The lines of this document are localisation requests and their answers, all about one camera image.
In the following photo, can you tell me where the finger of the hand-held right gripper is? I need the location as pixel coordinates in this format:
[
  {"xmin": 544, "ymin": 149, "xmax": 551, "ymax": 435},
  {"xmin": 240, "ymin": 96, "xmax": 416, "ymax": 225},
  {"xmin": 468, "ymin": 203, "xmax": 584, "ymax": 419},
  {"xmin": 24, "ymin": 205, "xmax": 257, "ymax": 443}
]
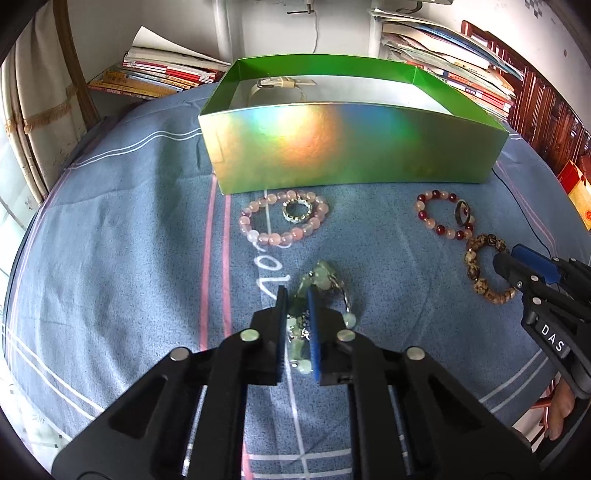
[
  {"xmin": 512, "ymin": 244, "xmax": 591, "ymax": 296},
  {"xmin": 493, "ymin": 253, "xmax": 561, "ymax": 308}
]

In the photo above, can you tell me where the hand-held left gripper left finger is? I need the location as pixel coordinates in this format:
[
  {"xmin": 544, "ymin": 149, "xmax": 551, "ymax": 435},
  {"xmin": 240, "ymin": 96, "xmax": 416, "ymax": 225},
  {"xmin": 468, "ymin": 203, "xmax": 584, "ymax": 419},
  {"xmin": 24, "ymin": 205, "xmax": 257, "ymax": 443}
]
[{"xmin": 51, "ymin": 285, "xmax": 289, "ymax": 480}]

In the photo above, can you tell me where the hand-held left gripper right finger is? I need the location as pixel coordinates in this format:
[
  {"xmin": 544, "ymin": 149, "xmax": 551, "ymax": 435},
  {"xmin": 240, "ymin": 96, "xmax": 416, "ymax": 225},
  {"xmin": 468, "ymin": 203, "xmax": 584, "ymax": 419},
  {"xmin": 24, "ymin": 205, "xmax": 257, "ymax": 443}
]
[{"xmin": 307, "ymin": 285, "xmax": 541, "ymax": 480}]

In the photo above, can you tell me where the brown wooden bead bracelet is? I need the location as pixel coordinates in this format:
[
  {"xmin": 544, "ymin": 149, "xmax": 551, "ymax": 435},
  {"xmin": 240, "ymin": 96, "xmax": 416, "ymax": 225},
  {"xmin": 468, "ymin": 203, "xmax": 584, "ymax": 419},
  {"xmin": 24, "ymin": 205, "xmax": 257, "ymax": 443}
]
[{"xmin": 472, "ymin": 272, "xmax": 517, "ymax": 302}]

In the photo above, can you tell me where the dark patterned bead bracelet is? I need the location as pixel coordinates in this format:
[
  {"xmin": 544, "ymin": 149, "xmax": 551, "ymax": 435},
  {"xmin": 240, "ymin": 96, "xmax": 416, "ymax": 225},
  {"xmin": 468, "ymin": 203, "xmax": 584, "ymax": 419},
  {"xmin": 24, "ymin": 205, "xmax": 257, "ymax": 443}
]
[{"xmin": 465, "ymin": 233, "xmax": 509, "ymax": 282}]

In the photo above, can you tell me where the green jade bead bracelet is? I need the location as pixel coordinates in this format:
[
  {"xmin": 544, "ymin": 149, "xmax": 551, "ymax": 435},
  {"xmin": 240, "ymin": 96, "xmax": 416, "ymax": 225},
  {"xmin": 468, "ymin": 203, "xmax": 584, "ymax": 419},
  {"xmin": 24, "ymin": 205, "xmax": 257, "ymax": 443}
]
[{"xmin": 285, "ymin": 260, "xmax": 358, "ymax": 376}]

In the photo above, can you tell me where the red and white bead bracelet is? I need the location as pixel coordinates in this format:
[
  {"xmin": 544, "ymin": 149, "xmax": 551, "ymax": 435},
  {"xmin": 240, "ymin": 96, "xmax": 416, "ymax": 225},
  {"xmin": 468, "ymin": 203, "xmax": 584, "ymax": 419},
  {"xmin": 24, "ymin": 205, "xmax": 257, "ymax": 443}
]
[{"xmin": 417, "ymin": 188, "xmax": 476, "ymax": 241}]

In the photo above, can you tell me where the small silver ring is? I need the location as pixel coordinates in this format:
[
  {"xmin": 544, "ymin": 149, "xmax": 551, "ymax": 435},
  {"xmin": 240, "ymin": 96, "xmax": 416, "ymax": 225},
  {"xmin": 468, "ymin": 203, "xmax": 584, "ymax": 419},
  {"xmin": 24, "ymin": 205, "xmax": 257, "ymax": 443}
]
[{"xmin": 281, "ymin": 196, "xmax": 315, "ymax": 226}]

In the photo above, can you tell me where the pink bead bracelet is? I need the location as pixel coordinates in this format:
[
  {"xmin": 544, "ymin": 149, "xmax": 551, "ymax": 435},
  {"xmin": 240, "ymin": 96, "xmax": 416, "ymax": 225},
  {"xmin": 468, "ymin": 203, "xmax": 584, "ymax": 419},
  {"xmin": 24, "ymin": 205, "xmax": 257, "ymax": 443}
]
[{"xmin": 239, "ymin": 189, "xmax": 331, "ymax": 247}]

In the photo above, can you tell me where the shiny green cardboard box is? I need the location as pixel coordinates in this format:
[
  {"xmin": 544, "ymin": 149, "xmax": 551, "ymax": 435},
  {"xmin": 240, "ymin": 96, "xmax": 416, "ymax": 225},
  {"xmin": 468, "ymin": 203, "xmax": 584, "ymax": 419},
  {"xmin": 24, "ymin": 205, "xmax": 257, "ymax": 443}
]
[{"xmin": 198, "ymin": 54, "xmax": 511, "ymax": 197}]

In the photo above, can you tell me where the white bangle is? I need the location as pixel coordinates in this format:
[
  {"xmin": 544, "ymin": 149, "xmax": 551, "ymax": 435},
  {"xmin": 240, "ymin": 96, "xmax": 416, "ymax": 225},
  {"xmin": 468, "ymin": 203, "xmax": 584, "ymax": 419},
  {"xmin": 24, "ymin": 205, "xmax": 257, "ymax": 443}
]
[{"xmin": 248, "ymin": 76, "xmax": 318, "ymax": 103}]

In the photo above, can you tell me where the person's right hand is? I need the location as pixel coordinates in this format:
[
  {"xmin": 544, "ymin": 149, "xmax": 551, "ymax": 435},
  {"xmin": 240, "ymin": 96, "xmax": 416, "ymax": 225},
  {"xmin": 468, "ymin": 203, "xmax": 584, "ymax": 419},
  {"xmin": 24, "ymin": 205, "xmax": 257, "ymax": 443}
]
[{"xmin": 547, "ymin": 381, "xmax": 577, "ymax": 440}]

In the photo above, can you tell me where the yellow and red gift bag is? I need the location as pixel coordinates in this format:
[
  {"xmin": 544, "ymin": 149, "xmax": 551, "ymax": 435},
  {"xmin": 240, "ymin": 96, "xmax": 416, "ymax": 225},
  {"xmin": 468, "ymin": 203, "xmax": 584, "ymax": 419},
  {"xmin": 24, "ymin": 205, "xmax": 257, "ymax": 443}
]
[{"xmin": 556, "ymin": 159, "xmax": 591, "ymax": 232}]

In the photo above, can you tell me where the red wooden headboard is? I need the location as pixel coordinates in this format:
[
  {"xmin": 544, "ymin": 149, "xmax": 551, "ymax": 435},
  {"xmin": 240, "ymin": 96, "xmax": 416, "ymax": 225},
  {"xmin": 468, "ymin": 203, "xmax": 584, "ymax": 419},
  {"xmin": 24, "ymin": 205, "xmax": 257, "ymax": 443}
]
[{"xmin": 462, "ymin": 21, "xmax": 591, "ymax": 181}]

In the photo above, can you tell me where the blue striped bed sheet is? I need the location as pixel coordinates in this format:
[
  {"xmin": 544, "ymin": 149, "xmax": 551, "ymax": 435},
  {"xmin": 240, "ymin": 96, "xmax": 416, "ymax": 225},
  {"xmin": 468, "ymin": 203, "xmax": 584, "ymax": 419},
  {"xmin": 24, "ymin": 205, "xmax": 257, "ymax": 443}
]
[{"xmin": 0, "ymin": 88, "xmax": 591, "ymax": 480}]

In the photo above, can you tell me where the tall stack of books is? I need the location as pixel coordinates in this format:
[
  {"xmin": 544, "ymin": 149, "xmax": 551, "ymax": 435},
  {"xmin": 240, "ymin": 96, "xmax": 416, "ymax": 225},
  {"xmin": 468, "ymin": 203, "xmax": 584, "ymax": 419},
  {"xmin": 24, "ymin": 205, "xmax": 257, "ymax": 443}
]
[{"xmin": 369, "ymin": 7, "xmax": 527, "ymax": 123}]

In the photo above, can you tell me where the small pile of books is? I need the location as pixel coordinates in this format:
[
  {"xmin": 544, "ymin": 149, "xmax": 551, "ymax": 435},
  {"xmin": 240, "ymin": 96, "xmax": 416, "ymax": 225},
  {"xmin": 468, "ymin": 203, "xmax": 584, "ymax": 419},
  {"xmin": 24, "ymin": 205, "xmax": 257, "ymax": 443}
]
[{"xmin": 88, "ymin": 25, "xmax": 232, "ymax": 100}]

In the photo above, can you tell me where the white adjustable side table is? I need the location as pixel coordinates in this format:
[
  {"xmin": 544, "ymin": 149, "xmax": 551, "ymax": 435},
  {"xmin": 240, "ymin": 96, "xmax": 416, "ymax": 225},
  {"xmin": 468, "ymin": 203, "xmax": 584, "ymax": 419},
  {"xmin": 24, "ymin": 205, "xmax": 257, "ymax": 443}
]
[{"xmin": 215, "ymin": 0, "xmax": 384, "ymax": 61}]

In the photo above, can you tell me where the beige curtain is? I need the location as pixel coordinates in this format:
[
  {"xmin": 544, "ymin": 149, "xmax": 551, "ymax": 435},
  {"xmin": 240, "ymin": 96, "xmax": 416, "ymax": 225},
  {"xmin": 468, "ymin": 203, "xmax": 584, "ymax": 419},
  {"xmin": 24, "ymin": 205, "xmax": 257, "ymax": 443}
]
[{"xmin": 0, "ymin": 0, "xmax": 100, "ymax": 204}]

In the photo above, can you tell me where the black cable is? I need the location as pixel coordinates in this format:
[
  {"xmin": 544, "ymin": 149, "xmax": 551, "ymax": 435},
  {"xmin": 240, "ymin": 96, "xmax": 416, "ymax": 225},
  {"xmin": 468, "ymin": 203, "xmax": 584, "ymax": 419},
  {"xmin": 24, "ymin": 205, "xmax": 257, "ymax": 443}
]
[{"xmin": 491, "ymin": 166, "xmax": 561, "ymax": 259}]

